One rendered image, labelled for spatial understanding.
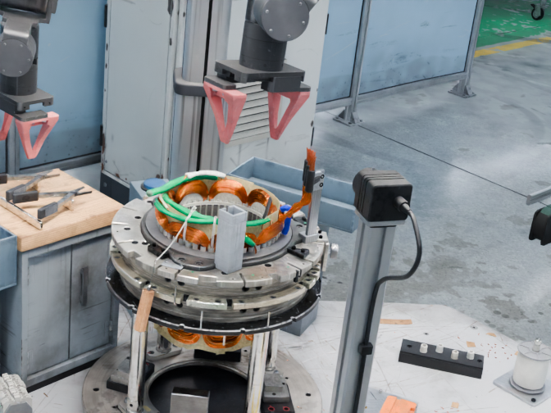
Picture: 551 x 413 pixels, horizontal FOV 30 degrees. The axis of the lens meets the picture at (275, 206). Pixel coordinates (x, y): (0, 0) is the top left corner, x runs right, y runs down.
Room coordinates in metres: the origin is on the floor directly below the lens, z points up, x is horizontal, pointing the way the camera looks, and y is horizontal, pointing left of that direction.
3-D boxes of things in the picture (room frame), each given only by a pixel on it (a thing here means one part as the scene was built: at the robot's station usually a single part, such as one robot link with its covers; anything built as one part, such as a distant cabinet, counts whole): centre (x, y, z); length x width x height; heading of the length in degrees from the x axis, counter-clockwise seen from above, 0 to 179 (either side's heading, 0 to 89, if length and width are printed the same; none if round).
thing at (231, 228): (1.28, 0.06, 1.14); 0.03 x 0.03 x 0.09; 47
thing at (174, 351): (1.49, 0.16, 0.81); 0.07 x 0.03 x 0.01; 129
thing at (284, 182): (1.69, -0.04, 0.92); 0.25 x 0.11 x 0.28; 68
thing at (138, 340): (1.31, 0.18, 0.91); 0.02 x 0.02 x 0.21
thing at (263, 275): (1.39, 0.08, 1.09); 0.32 x 0.32 x 0.01
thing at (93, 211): (1.49, 0.37, 1.05); 0.20 x 0.19 x 0.02; 139
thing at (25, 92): (1.50, 0.41, 1.26); 0.10 x 0.07 x 0.07; 50
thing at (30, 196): (1.45, 0.39, 1.09); 0.04 x 0.01 x 0.02; 124
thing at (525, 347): (1.55, -0.48, 0.82); 0.06 x 0.06 x 0.07
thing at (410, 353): (1.60, -0.33, 0.79); 0.15 x 0.05 x 0.02; 80
